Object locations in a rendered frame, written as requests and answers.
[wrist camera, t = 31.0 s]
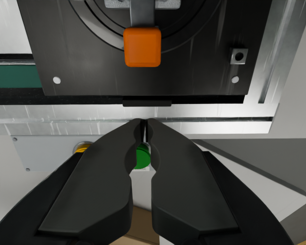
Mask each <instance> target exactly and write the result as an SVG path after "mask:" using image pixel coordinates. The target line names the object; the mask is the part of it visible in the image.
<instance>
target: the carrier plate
mask: <svg viewBox="0 0 306 245"><path fill-rule="evenodd" d="M17 4H18V8H19V11H20V15H21V18H22V21H23V25H24V28H25V31H26V35H27V38H28V41H29V44H30V48H31V51H32V54H33V58H34V62H35V65H36V69H37V72H38V75H39V79H40V82H41V85H42V88H43V92H44V95H45V96H172V95H248V92H249V88H250V84H251V80H252V77H253V73H254V69H255V65H256V61H257V57H258V53H259V49H260V45H261V42H262V38H263V34H264V31H265V27H266V23H267V19H268V15H269V11H270V8H271V4H272V0H221V2H220V4H219V6H218V8H217V9H216V11H215V13H214V15H213V16H212V18H211V19H210V21H209V22H208V23H207V24H206V25H205V26H204V27H203V29H202V30H201V31H200V32H199V33H198V34H197V35H195V36H194V37H193V38H192V39H191V40H190V41H188V42H187V43H185V44H184V45H182V46H180V47H178V48H176V49H174V50H172V51H169V52H165V53H161V62H160V65H159V66H158V67H128V66H127V65H126V64H125V56H124V52H123V51H120V50H117V49H115V48H113V47H111V46H109V45H107V44H106V43H104V42H103V41H101V40H100V39H99V38H97V37H96V36H95V35H94V34H93V33H91V31H90V30H89V29H88V28H86V27H85V25H84V24H83V23H82V22H81V20H80V19H79V18H78V16H77V15H76V14H75V12H74V11H73V9H72V7H71V5H70V3H69V1H68V0H17ZM230 47H245V48H248V53H247V57H246V61H245V64H229V63H228V62H227V60H228V55H229V49H230Z"/></svg>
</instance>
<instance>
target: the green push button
mask: <svg viewBox="0 0 306 245"><path fill-rule="evenodd" d="M136 158H137V165H136V167H135V168H134V169H143V168H145V167H147V166H148V165H149V164H150V162H151V152H150V150H149V148H148V147H146V146H144V145H142V144H140V145H139V146H138V147H137V149H136Z"/></svg>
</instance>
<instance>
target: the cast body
mask: <svg viewBox="0 0 306 245"><path fill-rule="evenodd" d="M104 4H105V6H106V8H108V9H130V4H129V0H104ZM180 5H181V0H155V9H178V8H180Z"/></svg>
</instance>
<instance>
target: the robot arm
mask: <svg viewBox="0 0 306 245"><path fill-rule="evenodd" d="M144 132H145V135H146V142H148V144H149V145H150V146H151V166H152V167H153V168H154V169H155V171H156V173H155V174H154V176H153V177H152V179H151V208H152V227H153V229H154V231H155V232H156V233H157V234H158V235H160V236H161V237H163V238H165V239H166V240H168V241H169V242H171V243H173V244H174V245H294V243H293V242H292V240H291V238H290V237H289V235H288V234H287V232H286V231H285V229H284V228H283V226H282V225H281V224H280V222H279V221H278V220H277V218H276V217H275V216H274V214H273V213H272V212H271V211H270V209H269V208H268V207H267V206H266V205H265V204H264V203H263V201H262V200H261V199H260V198H259V197H258V196H257V195H256V194H255V193H254V192H253V191H252V190H251V189H250V188H248V187H247V186H246V185H245V184H244V183H243V182H242V181H241V180H240V179H239V178H238V177H236V176H235V175H234V174H233V173H232V172H231V171H230V170H229V169H228V168H227V167H225V166H224V165H223V164H222V163H221V162H220V161H219V160H218V159H217V158H216V157H215V156H214V155H212V154H211V153H210V152H209V151H202V150H201V149H200V148H199V147H198V146H197V145H196V144H195V143H194V142H192V141H191V140H190V139H188V138H187V137H185V136H184V135H182V134H181V133H179V132H177V131H176V130H174V129H172V128H170V127H168V126H167V125H165V124H163V123H161V122H160V121H158V120H156V119H154V118H149V119H141V118H135V119H133V120H131V121H129V122H127V123H125V124H123V125H122V126H120V127H118V128H116V129H114V130H112V131H111V132H109V133H107V134H105V135H104V136H102V137H101V138H99V139H98V140H96V141H95V142H94V143H92V144H91V145H90V146H89V147H88V148H87V149H85V150H84V151H83V152H76V153H74V154H73V155H72V156H71V157H70V158H68V159H67V160H66V161H65V162H64V163H63V164H61V165H60V166H59V167H58V168H57V169H56V170H54V171H53V172H52V173H51V174H50V175H49V176H47V177H46V178H45V179H44V180H43V181H41V182H40V183H39V184H38V185H37V186H36V187H34V188H33V189H32V190H31V191H30V192H29V193H27V194H26V195H25V196H24V197H23V198H22V199H21V200H20V201H19V202H18V203H17V204H16V205H15V206H14V207H13V208H12V209H11V210H10V211H9V212H8V213H7V214H6V215H5V216H4V217H3V218H2V220H1V221H0V245H109V244H111V243H112V242H114V241H115V240H117V239H119V238H120V237H122V236H123V235H125V234H126V233H127V232H128V231H129V230H130V227H131V222H132V214H133V193H132V180H131V177H130V176H129V174H130V173H131V171H132V170H133V169H134V168H135V167H136V165H137V158H136V149H137V147H138V146H139V145H140V144H141V142H144Z"/></svg>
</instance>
